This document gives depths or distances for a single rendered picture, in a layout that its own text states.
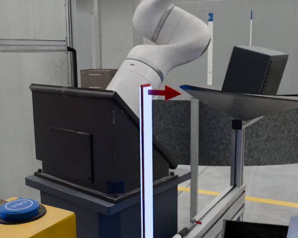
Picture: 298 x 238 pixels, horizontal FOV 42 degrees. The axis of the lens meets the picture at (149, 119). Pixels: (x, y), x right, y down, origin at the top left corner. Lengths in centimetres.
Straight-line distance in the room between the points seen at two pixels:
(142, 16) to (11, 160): 147
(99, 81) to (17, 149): 505
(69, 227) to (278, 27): 627
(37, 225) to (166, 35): 79
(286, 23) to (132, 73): 568
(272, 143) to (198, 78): 452
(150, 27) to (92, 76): 628
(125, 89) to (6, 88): 139
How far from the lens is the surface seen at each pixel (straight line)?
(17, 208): 44
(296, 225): 59
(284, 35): 659
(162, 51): 105
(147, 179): 63
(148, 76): 101
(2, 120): 229
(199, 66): 686
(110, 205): 83
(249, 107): 61
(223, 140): 238
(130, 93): 97
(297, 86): 487
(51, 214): 44
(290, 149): 253
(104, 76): 726
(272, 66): 117
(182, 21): 111
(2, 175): 234
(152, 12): 110
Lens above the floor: 124
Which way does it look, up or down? 10 degrees down
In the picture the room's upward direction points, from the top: 1 degrees counter-clockwise
